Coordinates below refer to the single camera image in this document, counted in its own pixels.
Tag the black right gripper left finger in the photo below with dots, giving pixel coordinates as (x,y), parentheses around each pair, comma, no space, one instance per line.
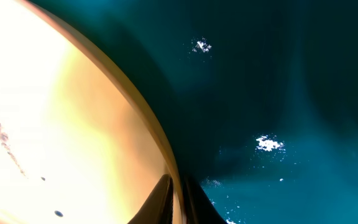
(158,207)

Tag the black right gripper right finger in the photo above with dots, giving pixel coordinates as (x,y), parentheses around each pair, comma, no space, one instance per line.
(198,207)

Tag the yellow plate with blue stain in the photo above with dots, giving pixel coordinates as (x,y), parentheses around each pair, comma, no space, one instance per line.
(83,145)

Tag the teal plastic tray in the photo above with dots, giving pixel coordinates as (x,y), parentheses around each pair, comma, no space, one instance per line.
(258,98)

